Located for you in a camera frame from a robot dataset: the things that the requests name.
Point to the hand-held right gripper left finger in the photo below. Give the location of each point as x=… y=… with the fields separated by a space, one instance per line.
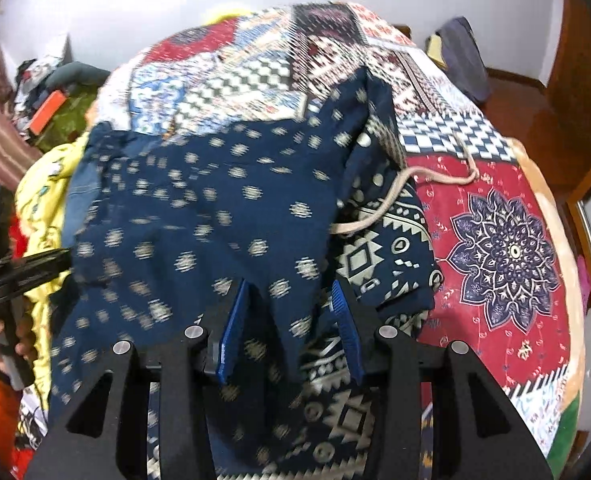
x=233 y=322

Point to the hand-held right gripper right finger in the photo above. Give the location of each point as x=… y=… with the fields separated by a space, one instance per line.
x=346 y=332

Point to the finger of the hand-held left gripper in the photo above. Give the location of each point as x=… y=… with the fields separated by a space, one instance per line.
x=45 y=267

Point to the person's left hand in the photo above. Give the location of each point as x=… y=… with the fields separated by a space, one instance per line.
x=25 y=345

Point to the red cloth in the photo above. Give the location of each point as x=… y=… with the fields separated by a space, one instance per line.
x=25 y=245

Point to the yellow printed cloth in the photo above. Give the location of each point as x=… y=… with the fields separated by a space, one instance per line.
x=45 y=185

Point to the green patterned bag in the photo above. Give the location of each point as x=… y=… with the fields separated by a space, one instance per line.
x=72 y=120

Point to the orange box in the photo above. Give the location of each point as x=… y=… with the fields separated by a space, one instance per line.
x=47 y=110

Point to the patchwork printed blanket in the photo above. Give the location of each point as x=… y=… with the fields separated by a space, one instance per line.
x=500 y=250

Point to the pile of mixed clutter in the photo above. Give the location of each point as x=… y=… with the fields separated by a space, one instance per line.
x=30 y=80

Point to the grey green cushion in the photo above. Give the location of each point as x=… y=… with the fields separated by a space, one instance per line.
x=82 y=74

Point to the peach green fleece blanket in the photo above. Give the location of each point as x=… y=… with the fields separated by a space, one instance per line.
x=573 y=360

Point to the pale yellow chair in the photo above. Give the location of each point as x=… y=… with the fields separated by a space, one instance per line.
x=433 y=50

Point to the yellow hoop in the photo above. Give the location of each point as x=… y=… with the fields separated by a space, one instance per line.
x=225 y=11

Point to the wooden door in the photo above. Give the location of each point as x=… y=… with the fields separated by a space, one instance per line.
x=580 y=50

